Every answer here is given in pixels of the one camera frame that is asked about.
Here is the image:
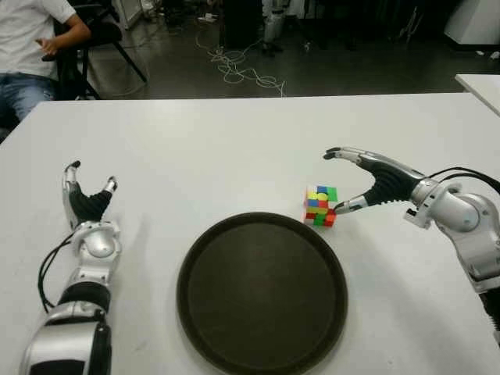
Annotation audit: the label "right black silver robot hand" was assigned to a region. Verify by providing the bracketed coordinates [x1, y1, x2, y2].
[322, 146, 429, 216]

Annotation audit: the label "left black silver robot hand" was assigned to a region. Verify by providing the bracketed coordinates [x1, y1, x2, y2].
[62, 159, 119, 231]

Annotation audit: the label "multicoloured Rubik's cube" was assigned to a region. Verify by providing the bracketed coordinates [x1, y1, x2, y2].
[302, 184, 339, 228]

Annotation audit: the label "dark round plate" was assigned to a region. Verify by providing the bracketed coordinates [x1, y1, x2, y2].
[176, 211, 348, 375]

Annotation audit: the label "white side table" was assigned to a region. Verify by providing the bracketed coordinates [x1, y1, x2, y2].
[455, 73, 500, 117]

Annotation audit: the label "folded silver stand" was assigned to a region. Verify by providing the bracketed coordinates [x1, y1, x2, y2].
[398, 13, 417, 43]

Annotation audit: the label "black chair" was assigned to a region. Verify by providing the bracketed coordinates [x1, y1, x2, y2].
[42, 0, 149, 98]

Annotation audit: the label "seated person in white shirt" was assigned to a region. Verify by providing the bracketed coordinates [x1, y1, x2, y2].
[0, 0, 93, 130]

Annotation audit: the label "white cabinet with black base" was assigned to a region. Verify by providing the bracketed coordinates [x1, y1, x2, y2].
[443, 0, 500, 51]

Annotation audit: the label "white framed panel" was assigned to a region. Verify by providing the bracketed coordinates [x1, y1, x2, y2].
[112, 0, 144, 29]

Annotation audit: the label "black floor cabinet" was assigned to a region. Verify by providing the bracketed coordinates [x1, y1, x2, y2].
[220, 0, 266, 48]

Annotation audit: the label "left arm black cables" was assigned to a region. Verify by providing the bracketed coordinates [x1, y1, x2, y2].
[37, 234, 79, 313]

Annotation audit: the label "tangled white floor cable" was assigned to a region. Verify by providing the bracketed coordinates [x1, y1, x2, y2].
[195, 27, 287, 97]

